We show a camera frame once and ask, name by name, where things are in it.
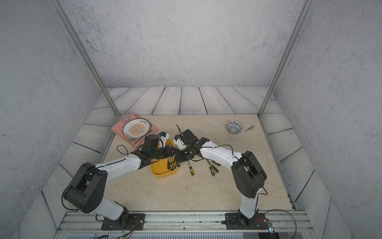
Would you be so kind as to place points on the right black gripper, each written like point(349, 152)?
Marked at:
point(180, 158)

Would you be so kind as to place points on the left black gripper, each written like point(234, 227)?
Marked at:
point(168, 153)

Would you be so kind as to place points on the file tool yellow black handle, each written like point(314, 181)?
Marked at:
point(170, 164)

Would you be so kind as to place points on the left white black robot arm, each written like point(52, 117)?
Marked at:
point(86, 189)

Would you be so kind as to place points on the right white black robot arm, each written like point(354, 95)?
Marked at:
point(248, 174)

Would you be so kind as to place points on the yellow plastic storage box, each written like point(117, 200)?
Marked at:
point(159, 168)

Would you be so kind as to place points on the white plate orange sunburst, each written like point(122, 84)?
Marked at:
point(136, 128)

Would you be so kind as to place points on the pink square tray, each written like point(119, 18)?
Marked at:
point(117, 129)

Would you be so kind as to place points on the blue patterned small bowl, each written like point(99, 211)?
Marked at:
point(234, 127)

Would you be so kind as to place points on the silver fork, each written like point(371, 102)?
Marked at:
point(241, 133)

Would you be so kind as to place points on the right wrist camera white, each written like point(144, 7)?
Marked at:
point(179, 142)

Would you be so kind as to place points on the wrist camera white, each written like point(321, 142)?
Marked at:
point(163, 137)
point(179, 142)

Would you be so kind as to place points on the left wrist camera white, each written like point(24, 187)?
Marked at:
point(163, 137)

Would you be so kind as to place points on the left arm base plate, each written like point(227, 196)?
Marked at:
point(124, 221)

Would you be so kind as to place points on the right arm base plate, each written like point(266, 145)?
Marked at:
point(246, 221)

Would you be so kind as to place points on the aluminium mounting rail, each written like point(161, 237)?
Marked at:
point(274, 224)

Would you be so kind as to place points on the left aluminium frame post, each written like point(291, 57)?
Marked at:
point(65, 22)

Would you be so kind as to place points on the aluminium frame post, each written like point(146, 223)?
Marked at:
point(65, 22)
point(286, 55)

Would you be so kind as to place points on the right aluminium frame post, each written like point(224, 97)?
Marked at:
point(286, 55)

